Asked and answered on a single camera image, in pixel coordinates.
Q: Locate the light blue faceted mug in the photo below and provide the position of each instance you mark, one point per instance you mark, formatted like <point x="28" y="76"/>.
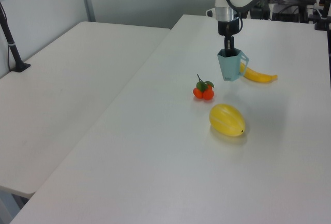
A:
<point x="230" y="66"/>

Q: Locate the yellow toy banana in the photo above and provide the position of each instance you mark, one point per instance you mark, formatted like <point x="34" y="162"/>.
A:
<point x="258" y="76"/>

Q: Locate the black electronics box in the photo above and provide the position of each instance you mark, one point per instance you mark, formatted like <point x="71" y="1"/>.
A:
<point x="259" y="12"/>

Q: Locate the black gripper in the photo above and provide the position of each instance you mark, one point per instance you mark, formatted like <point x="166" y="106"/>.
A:
<point x="228" y="27"/>

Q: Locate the black clamp stand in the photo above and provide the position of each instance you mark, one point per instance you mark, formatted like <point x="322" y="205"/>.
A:
<point x="322" y="19"/>

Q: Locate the orange toy fruit cluster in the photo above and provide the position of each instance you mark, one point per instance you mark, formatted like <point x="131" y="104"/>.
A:
<point x="203" y="92"/>

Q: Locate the yellow toy melon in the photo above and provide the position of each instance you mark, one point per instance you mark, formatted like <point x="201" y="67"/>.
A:
<point x="226" y="120"/>

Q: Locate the black camera pole with base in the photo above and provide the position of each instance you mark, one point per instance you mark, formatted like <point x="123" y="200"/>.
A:
<point x="11" y="45"/>

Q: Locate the white side table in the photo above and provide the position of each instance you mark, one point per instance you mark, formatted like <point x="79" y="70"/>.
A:
<point x="64" y="92"/>

